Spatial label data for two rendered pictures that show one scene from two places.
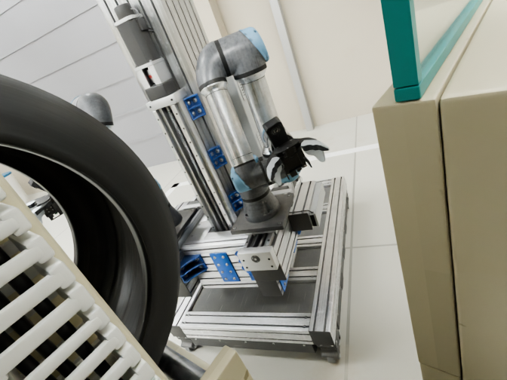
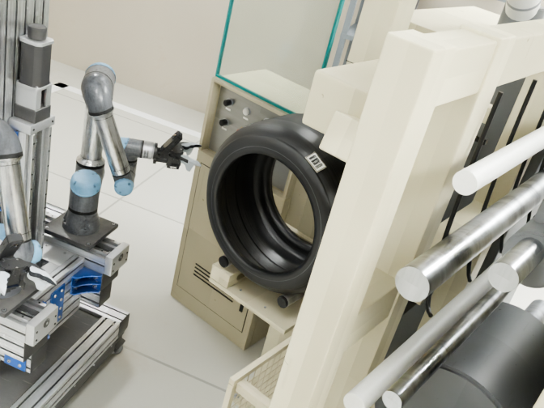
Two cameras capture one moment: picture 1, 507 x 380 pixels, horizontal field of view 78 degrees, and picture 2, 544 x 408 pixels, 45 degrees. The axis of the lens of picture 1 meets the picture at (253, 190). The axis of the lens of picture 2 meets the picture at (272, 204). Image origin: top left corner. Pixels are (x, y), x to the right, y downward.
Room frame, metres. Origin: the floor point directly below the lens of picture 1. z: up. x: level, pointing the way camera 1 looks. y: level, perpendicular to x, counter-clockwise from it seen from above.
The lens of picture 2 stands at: (0.98, 2.35, 2.23)
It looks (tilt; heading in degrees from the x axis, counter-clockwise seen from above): 28 degrees down; 255
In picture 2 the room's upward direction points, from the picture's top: 15 degrees clockwise
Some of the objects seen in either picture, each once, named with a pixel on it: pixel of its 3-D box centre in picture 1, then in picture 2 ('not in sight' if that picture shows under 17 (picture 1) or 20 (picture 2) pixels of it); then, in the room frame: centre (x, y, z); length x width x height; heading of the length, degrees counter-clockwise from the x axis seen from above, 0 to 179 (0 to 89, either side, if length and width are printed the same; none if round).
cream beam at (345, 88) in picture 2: not in sight; (403, 99); (0.24, 0.70, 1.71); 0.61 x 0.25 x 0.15; 43
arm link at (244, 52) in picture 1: (263, 112); (94, 129); (1.10, -0.14, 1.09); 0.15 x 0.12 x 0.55; 88
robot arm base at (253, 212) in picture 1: (258, 201); (82, 215); (1.10, 0.00, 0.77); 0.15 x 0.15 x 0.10
